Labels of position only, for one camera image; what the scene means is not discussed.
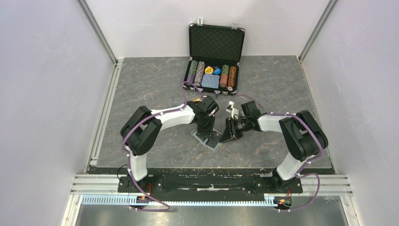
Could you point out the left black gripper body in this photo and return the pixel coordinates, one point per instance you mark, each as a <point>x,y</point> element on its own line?
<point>206,125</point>

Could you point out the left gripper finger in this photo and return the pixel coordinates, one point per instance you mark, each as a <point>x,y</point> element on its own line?
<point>202,130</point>
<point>209,131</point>

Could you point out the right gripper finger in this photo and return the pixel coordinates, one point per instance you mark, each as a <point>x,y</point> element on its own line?
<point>226,135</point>
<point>236,132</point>

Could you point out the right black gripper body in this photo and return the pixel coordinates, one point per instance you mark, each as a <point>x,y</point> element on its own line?
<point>237,125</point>

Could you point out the beige card holder wallet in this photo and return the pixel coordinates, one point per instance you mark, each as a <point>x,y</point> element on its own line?
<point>214,150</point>

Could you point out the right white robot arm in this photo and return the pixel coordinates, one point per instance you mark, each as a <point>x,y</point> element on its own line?
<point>304,137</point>

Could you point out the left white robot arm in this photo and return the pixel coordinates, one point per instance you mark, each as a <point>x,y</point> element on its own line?
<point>142,129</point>

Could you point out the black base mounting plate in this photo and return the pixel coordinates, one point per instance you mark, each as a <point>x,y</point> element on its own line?
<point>214,184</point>

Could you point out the black poker chip case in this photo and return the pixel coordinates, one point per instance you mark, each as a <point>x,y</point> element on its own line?
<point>215,54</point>

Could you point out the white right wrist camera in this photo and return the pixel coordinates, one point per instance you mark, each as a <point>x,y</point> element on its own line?
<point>234,112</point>

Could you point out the grey slotted cable duct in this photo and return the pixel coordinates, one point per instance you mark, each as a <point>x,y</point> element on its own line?
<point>140,200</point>

